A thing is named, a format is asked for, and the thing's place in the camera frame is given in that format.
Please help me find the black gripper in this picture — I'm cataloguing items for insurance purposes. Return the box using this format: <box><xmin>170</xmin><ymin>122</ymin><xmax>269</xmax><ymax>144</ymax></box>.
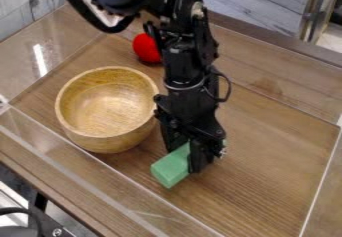
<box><xmin>153</xmin><ymin>77</ymin><xmax>225</xmax><ymax>173</ymax></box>

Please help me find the green rectangular block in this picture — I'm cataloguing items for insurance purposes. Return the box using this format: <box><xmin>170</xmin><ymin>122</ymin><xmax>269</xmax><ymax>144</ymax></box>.
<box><xmin>149</xmin><ymin>140</ymin><xmax>193</xmax><ymax>189</ymax></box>

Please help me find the brown wooden bowl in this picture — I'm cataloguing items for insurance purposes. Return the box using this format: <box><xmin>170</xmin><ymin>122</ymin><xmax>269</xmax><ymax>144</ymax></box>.
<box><xmin>54</xmin><ymin>66</ymin><xmax>158</xmax><ymax>154</ymax></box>

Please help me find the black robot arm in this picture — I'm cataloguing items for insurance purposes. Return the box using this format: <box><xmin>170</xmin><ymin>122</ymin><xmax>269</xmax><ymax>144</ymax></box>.
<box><xmin>66</xmin><ymin>0</ymin><xmax>229</xmax><ymax>173</ymax></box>

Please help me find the red plush strawberry toy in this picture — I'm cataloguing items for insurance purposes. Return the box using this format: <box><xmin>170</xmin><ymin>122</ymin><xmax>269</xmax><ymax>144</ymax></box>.
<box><xmin>132</xmin><ymin>33</ymin><xmax>161</xmax><ymax>63</ymax></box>

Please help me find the clear acrylic front panel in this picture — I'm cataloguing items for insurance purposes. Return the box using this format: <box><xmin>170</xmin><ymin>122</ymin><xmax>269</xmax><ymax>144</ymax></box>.
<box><xmin>0</xmin><ymin>97</ymin><xmax>223</xmax><ymax>237</ymax></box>

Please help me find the background metal table leg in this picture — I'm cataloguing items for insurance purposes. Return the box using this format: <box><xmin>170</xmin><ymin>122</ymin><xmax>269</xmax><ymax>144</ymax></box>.
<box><xmin>299</xmin><ymin>0</ymin><xmax>335</xmax><ymax>43</ymax></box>

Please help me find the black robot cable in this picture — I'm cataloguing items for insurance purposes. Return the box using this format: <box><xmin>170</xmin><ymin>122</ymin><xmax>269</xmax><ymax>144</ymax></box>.
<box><xmin>204</xmin><ymin>69</ymin><xmax>232</xmax><ymax>104</ymax></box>

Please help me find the black metal table frame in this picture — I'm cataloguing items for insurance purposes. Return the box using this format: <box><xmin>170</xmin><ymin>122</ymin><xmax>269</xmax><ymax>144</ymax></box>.
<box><xmin>0</xmin><ymin>194</ymin><xmax>78</xmax><ymax>237</ymax></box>

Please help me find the clear acrylic corner bracket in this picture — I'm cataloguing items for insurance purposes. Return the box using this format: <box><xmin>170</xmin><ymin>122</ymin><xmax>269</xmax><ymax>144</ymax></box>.
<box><xmin>82</xmin><ymin>0</ymin><xmax>122</xmax><ymax>27</ymax></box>

